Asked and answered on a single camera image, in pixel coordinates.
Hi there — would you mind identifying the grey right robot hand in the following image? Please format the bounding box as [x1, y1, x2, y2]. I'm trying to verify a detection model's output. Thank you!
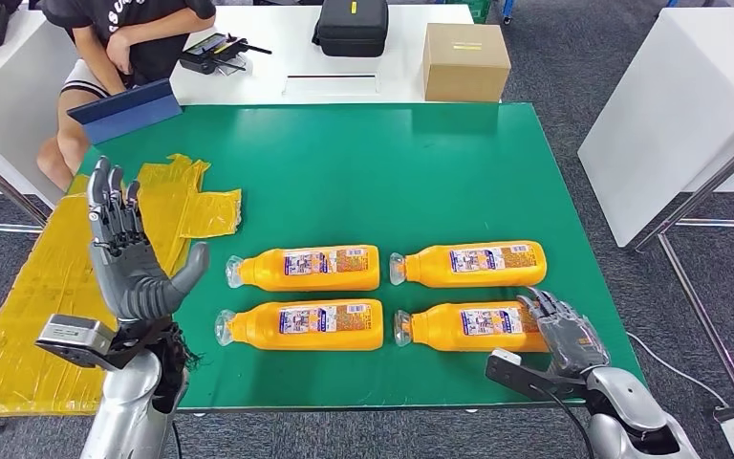
[516, 286, 612, 378]

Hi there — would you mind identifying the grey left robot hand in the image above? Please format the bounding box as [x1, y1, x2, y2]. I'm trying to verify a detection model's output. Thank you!
[86, 156, 211, 321]

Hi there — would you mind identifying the orange plastic bottle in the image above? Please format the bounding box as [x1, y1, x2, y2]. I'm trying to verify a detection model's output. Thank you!
[214, 299, 385, 352]
[393, 299, 551, 354]
[389, 240, 548, 290]
[226, 245, 381, 294]

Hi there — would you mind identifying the yellow taped cardboard sheet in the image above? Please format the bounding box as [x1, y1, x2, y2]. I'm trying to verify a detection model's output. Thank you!
[0, 153, 243, 418]

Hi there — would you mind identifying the blue tablet case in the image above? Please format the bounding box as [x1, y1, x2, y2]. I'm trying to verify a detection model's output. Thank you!
[66, 78, 184, 145]

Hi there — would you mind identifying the white desk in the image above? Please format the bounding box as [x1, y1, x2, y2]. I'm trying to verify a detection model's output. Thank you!
[0, 9, 83, 210]
[170, 5, 503, 106]

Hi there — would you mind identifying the person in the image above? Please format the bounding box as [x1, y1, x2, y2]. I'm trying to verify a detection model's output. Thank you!
[36, 0, 218, 192]

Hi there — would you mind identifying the black remote controller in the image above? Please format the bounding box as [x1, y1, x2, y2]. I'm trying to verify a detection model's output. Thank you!
[179, 33, 273, 76]

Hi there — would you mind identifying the white table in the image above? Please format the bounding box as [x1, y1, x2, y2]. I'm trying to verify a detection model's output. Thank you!
[575, 7, 734, 249]

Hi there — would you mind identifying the brown cardboard box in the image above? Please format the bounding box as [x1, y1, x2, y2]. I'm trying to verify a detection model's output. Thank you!
[422, 23, 512, 104]

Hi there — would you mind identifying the black zip carry case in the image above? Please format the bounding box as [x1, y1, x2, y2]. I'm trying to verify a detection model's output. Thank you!
[312, 0, 390, 59]

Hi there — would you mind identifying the green plastic crate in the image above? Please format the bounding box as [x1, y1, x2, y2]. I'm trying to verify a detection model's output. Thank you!
[445, 0, 491, 25]

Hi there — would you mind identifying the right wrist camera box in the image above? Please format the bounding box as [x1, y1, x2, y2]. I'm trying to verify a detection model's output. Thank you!
[486, 348, 574, 402]

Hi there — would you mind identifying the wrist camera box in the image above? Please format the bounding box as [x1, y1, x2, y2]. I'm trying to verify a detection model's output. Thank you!
[486, 348, 574, 402]
[35, 315, 119, 369]

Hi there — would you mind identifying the black right camera cable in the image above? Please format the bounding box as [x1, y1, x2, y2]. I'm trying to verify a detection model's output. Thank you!
[528, 382, 596, 459]

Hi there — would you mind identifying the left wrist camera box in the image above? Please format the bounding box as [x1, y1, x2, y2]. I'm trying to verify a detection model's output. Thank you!
[35, 315, 119, 369]

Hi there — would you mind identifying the white floor cable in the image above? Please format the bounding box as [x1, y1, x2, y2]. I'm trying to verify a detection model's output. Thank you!
[623, 330, 732, 406]

